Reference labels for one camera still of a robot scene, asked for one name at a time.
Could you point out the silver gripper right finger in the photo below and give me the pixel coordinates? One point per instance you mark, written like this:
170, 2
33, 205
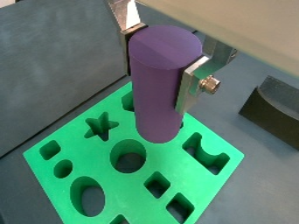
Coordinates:
197, 78

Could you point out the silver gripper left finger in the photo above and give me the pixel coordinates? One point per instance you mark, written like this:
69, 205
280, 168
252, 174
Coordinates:
128, 22

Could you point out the purple cylinder peg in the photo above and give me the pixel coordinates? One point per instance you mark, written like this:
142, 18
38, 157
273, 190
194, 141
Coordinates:
160, 51

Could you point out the black curved block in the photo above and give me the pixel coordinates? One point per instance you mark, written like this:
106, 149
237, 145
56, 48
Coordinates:
272, 109

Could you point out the green shape sorter board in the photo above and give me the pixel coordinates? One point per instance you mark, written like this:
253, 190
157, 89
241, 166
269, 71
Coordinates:
106, 177

